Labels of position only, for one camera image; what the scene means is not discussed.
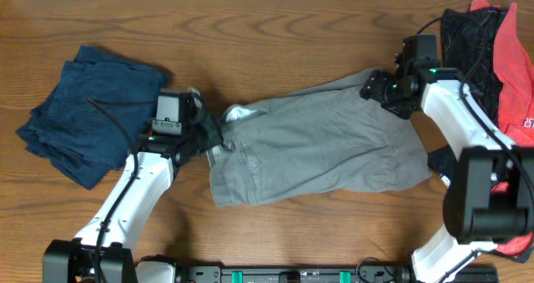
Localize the grey shorts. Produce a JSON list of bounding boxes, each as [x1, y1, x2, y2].
[[208, 68, 431, 206]]

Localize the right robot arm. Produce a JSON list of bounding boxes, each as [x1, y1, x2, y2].
[[356, 34, 533, 282]]

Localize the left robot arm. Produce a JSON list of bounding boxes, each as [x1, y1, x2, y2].
[[43, 89, 222, 282]]

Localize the black patterned garment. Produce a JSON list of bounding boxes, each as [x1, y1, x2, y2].
[[427, 6, 510, 179]]

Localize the red printed t-shirt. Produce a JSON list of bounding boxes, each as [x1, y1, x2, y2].
[[470, 0, 534, 260]]

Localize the folded navy blue garment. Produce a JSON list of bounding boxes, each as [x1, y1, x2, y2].
[[16, 46, 168, 190]]

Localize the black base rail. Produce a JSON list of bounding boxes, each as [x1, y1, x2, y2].
[[137, 255, 500, 283]]

